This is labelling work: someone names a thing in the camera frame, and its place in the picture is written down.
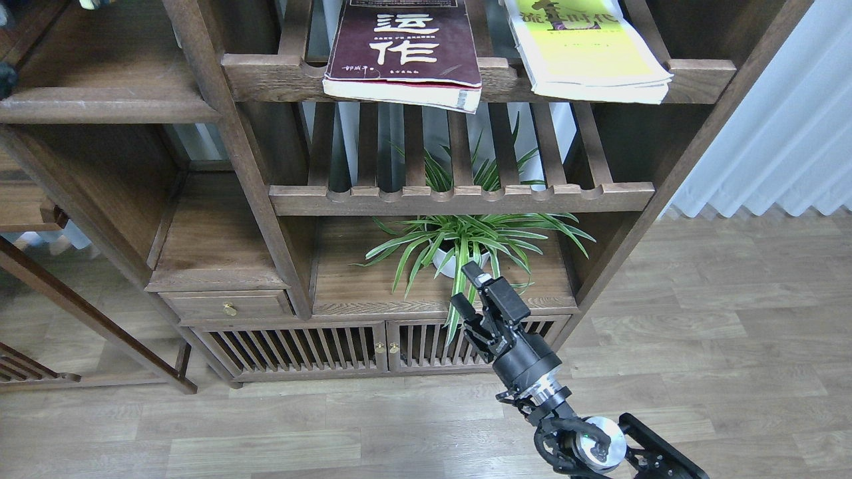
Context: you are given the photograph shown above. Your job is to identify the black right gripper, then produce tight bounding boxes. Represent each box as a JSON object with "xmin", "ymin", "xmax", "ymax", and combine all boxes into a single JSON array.
[{"xmin": 451, "ymin": 261, "xmax": 562, "ymax": 400}]

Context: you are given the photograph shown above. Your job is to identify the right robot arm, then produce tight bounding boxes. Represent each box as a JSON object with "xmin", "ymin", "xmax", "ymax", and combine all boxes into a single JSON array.
[{"xmin": 451, "ymin": 262, "xmax": 706, "ymax": 478}]

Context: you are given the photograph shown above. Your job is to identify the green spider plant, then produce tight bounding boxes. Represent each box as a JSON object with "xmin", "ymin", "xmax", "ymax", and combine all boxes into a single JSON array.
[{"xmin": 353, "ymin": 113, "xmax": 596, "ymax": 343}]

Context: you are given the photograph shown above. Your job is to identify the white plant pot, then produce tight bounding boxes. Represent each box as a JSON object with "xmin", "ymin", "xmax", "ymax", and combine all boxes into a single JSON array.
[{"xmin": 432, "ymin": 241, "xmax": 491, "ymax": 279}]

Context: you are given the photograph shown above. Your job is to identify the brass drawer knob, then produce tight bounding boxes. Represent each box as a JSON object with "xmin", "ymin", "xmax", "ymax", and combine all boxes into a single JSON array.
[{"xmin": 222, "ymin": 302, "xmax": 238, "ymax": 317}]

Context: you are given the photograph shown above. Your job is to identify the maroon book white characters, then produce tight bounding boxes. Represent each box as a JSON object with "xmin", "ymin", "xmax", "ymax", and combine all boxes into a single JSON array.
[{"xmin": 323, "ymin": 1, "xmax": 482, "ymax": 113}]

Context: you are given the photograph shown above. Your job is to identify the yellow green book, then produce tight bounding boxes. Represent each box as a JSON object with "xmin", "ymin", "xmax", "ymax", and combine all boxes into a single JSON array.
[{"xmin": 503, "ymin": 1, "xmax": 673, "ymax": 105}]

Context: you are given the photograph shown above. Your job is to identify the white curtain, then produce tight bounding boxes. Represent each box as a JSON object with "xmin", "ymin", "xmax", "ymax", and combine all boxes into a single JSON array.
[{"xmin": 666, "ymin": 1, "xmax": 851, "ymax": 218}]

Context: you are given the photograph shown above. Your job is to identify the dark wooden bookshelf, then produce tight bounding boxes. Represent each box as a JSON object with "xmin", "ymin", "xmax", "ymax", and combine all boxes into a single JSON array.
[{"xmin": 2, "ymin": 1, "xmax": 812, "ymax": 387}]

